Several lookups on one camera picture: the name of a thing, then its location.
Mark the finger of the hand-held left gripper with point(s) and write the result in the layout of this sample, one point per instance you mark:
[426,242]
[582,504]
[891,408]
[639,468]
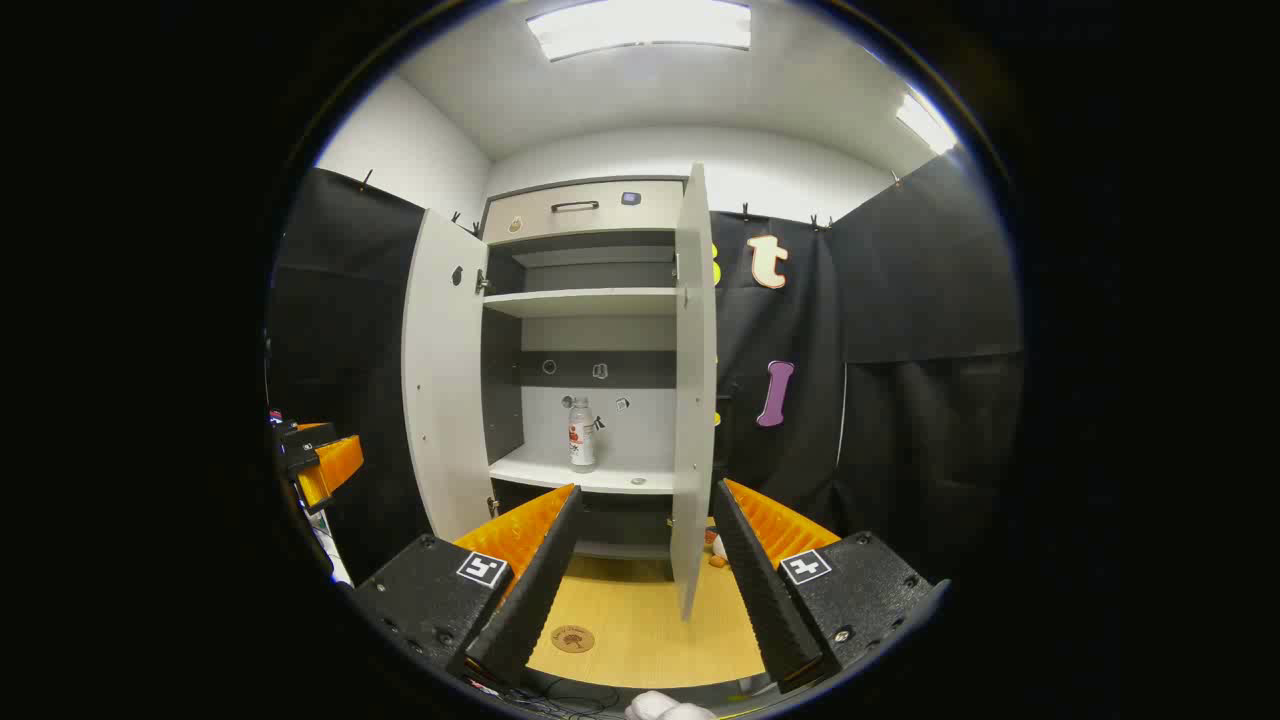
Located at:
[340,462]
[313,490]

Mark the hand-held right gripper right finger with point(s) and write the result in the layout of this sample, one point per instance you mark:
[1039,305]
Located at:
[760,590]

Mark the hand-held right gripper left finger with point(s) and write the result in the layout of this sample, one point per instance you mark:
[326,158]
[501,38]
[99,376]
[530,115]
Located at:
[540,590]

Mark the round cork coaster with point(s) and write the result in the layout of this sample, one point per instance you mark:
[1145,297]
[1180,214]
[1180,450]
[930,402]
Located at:
[572,639]

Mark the grey cabinet door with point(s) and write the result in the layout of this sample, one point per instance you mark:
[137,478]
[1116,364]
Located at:
[445,380]
[692,400]

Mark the clear bottle with red label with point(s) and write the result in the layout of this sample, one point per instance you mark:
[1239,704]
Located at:
[582,440]

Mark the grey cabinet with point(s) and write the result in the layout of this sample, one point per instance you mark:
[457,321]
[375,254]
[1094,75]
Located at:
[590,301]

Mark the grey cabinet drawer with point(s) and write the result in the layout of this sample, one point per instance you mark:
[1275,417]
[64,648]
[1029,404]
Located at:
[540,216]

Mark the penguin plush toy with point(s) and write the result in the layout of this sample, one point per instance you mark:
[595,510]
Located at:
[716,552]

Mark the black backdrop cloth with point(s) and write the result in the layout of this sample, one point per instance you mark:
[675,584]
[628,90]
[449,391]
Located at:
[900,300]

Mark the small ceiling light panel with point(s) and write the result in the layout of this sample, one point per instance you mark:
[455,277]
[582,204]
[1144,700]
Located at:
[925,123]

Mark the large ceiling light panel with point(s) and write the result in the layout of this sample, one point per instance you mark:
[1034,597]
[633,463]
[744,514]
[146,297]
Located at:
[640,28]

